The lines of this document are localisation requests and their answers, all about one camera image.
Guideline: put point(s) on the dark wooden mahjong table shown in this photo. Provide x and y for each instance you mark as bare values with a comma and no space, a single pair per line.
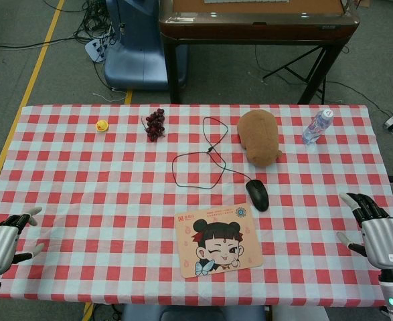
249,30

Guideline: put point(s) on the clear plastic water bottle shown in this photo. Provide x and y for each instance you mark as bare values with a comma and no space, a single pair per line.
316,128

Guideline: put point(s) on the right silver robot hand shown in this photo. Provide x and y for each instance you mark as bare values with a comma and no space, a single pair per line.
383,240

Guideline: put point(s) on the dark red grape bunch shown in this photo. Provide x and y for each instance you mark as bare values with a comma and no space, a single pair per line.
154,125

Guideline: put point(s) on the cartoon girl mouse pad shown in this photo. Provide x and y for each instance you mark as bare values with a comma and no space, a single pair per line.
216,240

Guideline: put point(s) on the yellow rubber duck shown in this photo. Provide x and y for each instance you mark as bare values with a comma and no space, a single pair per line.
102,126

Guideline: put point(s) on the black computer mouse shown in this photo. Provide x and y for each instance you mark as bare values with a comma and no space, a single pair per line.
258,195

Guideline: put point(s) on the blue machine base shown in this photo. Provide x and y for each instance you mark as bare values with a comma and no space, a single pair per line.
136,50

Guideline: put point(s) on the red white checkered tablecloth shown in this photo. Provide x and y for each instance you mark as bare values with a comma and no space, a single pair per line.
82,200

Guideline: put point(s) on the brown plush toy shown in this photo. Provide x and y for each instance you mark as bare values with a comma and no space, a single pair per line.
258,137

